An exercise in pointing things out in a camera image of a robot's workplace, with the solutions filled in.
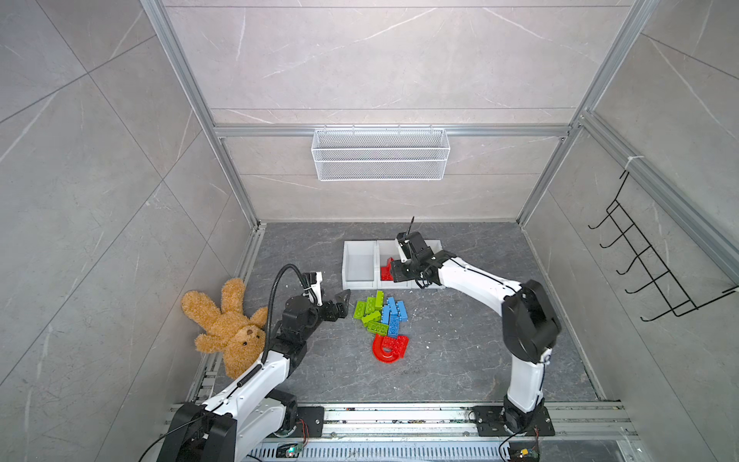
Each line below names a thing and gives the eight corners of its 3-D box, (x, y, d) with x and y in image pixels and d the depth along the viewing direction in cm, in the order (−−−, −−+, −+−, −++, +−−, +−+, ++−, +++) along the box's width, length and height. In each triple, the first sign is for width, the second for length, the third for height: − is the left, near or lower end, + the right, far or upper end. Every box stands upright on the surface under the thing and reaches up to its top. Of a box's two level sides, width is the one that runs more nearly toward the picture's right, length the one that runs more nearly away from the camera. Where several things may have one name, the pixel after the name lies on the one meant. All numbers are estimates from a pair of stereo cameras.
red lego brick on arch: (388, 355, 86) (389, 352, 84) (388, 339, 89) (388, 336, 87) (408, 355, 86) (409, 352, 84) (407, 340, 89) (408, 336, 87)
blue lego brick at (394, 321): (388, 338, 90) (388, 334, 87) (387, 314, 95) (388, 310, 93) (401, 338, 90) (401, 334, 87) (399, 314, 95) (400, 310, 93)
